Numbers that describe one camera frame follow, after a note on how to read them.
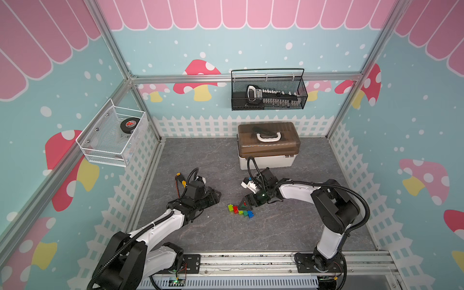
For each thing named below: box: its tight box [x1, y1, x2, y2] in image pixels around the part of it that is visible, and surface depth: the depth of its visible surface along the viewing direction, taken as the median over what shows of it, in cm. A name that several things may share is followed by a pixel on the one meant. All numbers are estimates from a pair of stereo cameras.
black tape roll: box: [120, 117, 141, 134], surface depth 81 cm
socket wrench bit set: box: [245, 84, 301, 109], surface depth 91 cm
